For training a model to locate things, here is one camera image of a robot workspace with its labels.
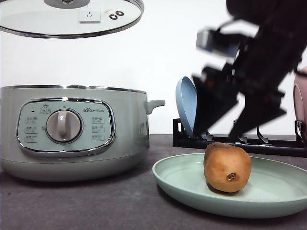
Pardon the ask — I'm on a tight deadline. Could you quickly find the grey table mat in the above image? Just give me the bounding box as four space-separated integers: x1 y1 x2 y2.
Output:
0 134 307 230

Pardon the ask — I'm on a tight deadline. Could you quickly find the green plate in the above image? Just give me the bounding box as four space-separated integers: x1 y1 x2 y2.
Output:
152 153 307 219

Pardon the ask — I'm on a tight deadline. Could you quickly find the glass steamer lid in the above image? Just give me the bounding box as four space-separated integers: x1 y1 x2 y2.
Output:
0 0 145 38

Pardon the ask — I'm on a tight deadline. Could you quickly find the pink plate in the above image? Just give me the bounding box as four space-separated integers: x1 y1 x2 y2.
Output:
293 66 307 141

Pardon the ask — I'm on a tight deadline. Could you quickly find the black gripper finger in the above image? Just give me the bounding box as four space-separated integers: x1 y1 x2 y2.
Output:
193 75 239 138
229 91 287 136

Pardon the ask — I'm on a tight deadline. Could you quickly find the white wall socket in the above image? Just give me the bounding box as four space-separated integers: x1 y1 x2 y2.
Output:
79 2 101 24

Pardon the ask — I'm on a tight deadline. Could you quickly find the black dish rack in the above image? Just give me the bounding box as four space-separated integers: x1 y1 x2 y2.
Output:
173 118 307 157

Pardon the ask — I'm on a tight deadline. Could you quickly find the brown potato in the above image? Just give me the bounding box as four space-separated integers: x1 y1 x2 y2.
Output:
203 142 252 194

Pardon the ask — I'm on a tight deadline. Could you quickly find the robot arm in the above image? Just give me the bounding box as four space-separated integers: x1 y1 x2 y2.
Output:
192 0 307 137

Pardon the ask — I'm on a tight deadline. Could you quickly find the blue plate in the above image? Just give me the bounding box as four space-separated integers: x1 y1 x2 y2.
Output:
176 76 198 136

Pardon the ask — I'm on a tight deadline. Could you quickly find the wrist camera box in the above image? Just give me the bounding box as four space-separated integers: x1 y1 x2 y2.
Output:
196 29 240 57

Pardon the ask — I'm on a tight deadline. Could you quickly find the green electric steamer pot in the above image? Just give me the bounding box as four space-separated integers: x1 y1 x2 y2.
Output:
0 84 165 182

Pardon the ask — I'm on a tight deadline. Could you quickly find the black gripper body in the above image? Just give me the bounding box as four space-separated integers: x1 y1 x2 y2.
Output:
197 7 307 98

